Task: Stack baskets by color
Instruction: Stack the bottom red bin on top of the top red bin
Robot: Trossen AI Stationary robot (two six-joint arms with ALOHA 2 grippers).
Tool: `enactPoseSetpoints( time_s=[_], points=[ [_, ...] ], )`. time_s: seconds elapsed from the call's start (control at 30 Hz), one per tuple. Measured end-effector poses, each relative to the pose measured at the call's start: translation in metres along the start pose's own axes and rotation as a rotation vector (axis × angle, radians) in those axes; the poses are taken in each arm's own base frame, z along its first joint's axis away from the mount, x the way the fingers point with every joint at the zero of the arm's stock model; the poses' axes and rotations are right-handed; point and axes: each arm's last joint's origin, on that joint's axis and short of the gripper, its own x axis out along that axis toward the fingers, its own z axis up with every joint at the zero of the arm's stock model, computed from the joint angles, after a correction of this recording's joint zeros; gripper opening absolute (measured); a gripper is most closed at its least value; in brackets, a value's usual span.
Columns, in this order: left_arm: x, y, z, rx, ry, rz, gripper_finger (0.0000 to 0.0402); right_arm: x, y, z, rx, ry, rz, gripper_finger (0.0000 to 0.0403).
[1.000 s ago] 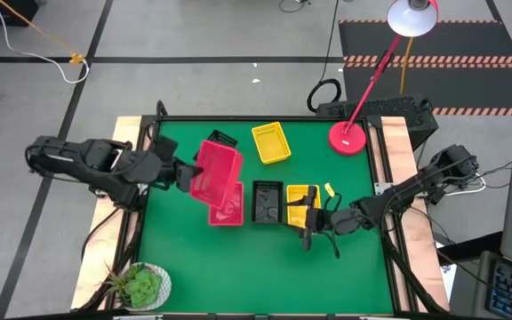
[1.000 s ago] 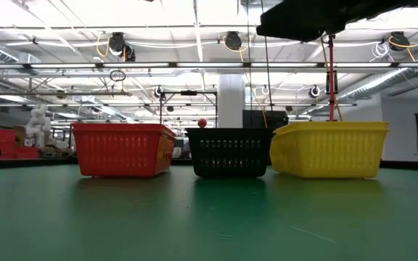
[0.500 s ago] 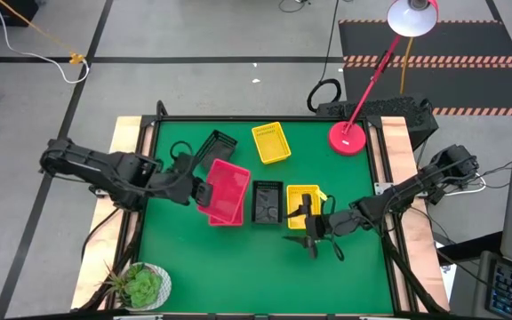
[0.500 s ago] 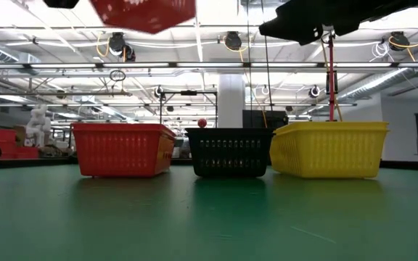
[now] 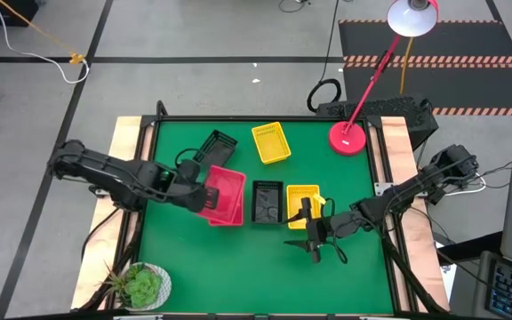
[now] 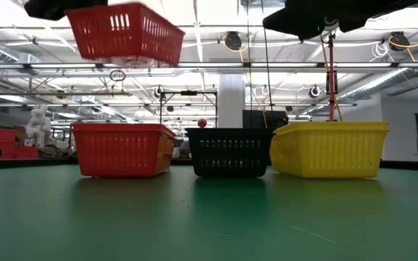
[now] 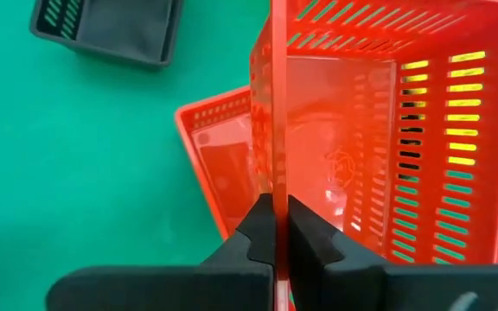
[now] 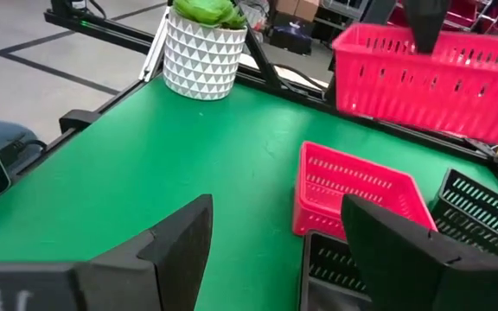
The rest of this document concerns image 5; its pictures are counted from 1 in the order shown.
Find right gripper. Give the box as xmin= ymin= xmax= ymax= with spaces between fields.
xmin=283 ymin=197 xmax=366 ymax=264

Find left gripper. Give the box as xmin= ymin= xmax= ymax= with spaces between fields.
xmin=165 ymin=171 xmax=220 ymax=214

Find red slotted plastic basket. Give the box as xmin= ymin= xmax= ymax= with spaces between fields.
xmin=196 ymin=164 xmax=248 ymax=225
xmin=208 ymin=195 xmax=245 ymax=228

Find yellow slotted plastic basket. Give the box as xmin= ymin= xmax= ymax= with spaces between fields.
xmin=251 ymin=121 xmax=292 ymax=165
xmin=286 ymin=184 xmax=327 ymax=230

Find black slotted plastic basket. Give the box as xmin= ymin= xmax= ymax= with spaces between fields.
xmin=192 ymin=129 xmax=239 ymax=170
xmin=251 ymin=180 xmax=284 ymax=225

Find red desk lamp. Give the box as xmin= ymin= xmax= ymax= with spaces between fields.
xmin=328 ymin=0 xmax=440 ymax=156

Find succulent in white pot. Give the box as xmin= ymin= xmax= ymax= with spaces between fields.
xmin=100 ymin=260 xmax=172 ymax=312

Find light wooden side board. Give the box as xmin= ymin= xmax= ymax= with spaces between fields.
xmin=379 ymin=116 xmax=452 ymax=312
xmin=71 ymin=116 xmax=156 ymax=311

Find black perforated crate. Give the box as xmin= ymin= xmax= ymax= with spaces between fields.
xmin=316 ymin=96 xmax=439 ymax=151

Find black side desk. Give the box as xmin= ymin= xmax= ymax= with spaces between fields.
xmin=436 ymin=230 xmax=504 ymax=268

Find black hazard-striped floor mat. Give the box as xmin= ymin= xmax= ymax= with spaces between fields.
xmin=338 ymin=18 xmax=512 ymax=117

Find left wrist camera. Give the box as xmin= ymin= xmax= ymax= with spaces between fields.
xmin=177 ymin=158 xmax=202 ymax=181

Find black metal table frame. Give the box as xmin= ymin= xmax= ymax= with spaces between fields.
xmin=77 ymin=100 xmax=451 ymax=320

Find black looped floor cable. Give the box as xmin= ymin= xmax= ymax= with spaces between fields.
xmin=306 ymin=0 xmax=343 ymax=114

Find white power cable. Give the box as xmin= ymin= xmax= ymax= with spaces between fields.
xmin=443 ymin=171 xmax=488 ymax=197

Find yellow floor cable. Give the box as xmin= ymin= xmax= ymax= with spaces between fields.
xmin=399 ymin=37 xmax=415 ymax=95

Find orange cable with yellow plug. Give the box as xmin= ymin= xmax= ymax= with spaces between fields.
xmin=0 ymin=0 xmax=86 ymax=66

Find thin black cable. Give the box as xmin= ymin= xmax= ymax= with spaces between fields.
xmin=277 ymin=0 xmax=313 ymax=13

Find white floor cable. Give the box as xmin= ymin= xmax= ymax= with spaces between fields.
xmin=0 ymin=0 xmax=91 ymax=85

